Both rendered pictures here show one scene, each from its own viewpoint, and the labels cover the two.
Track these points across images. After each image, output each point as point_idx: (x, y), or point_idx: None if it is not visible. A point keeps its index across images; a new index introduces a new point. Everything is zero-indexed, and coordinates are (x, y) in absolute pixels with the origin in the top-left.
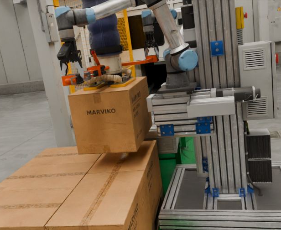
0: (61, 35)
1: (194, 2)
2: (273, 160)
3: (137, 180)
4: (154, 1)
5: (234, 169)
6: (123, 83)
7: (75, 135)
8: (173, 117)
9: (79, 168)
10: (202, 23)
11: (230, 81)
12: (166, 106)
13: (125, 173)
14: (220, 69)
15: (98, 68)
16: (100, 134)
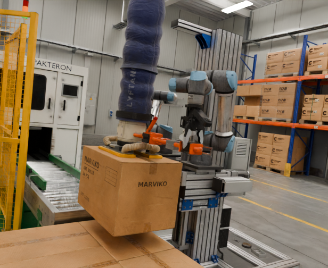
0: (198, 100)
1: (212, 96)
2: (171, 230)
3: (187, 258)
4: (231, 91)
5: (211, 238)
6: (158, 154)
7: (117, 211)
8: (199, 192)
9: (94, 256)
10: (214, 114)
11: (221, 164)
12: (196, 181)
13: (164, 254)
14: (218, 153)
15: (161, 136)
16: (145, 210)
